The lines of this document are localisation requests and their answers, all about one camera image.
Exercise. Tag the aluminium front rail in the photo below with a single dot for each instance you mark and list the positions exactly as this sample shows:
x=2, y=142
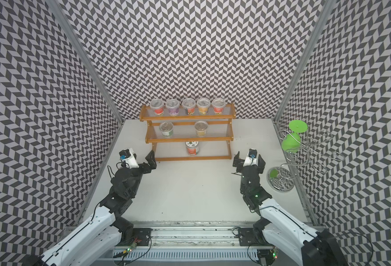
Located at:
x=194, y=234

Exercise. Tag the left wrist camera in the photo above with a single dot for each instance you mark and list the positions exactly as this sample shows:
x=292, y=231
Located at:
x=128, y=159

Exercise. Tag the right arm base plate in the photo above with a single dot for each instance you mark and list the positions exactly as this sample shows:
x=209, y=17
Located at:
x=251, y=237

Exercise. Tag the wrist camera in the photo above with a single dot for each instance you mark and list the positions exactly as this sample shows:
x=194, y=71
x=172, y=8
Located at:
x=252, y=158
x=128, y=159

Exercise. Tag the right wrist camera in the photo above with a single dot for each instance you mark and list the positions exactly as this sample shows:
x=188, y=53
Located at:
x=252, y=158

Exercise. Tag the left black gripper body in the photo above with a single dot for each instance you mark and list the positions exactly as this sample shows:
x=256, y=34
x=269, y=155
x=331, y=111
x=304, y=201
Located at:
x=137, y=174

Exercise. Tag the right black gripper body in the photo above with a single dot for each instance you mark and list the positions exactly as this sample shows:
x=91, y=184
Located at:
x=242, y=189

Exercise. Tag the orange wooden tiered shelf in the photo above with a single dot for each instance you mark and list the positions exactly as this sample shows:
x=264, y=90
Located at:
x=219, y=129

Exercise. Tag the clear seed container beige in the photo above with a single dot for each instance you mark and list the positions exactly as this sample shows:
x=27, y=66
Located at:
x=201, y=128

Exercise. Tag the clear seed container front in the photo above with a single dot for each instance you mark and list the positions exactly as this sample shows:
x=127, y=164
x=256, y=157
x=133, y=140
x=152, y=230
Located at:
x=166, y=129

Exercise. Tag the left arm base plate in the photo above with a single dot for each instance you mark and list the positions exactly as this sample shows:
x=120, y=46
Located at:
x=140, y=236

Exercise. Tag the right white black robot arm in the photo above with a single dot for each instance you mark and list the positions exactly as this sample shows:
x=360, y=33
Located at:
x=303, y=244

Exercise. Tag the green plastic goblet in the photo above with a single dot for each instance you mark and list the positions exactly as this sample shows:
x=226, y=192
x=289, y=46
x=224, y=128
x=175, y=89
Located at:
x=292, y=141

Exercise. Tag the pink jar floral lid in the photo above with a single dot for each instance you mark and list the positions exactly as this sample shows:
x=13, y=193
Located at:
x=192, y=147

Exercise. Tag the silver wire cup rack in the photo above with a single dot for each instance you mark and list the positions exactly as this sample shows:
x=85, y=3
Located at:
x=281, y=178

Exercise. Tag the clear seed container red label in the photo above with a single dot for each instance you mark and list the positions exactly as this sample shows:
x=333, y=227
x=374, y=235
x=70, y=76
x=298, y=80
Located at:
x=157, y=105

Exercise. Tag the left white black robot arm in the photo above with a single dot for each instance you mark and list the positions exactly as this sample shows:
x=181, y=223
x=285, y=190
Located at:
x=105, y=227

